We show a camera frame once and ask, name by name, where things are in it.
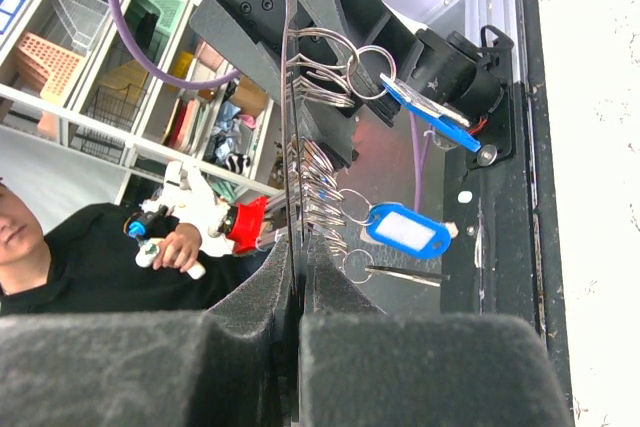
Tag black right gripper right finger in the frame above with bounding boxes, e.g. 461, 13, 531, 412
298, 235, 573, 426

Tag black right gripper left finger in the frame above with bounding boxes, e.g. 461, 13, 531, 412
1, 240, 291, 426

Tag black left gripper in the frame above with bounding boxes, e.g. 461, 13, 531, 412
190, 0, 424, 167

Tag key with blue tag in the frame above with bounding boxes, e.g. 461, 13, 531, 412
345, 45, 482, 154
338, 188, 459, 260

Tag person's hand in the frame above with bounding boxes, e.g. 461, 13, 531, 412
152, 223, 202, 273

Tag person in black shirt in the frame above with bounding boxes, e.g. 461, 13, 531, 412
1, 186, 250, 316

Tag white storage shelf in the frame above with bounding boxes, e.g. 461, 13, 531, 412
1, 0, 279, 202

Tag white teleoperation handle device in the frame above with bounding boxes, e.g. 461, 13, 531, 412
124, 161, 268, 276

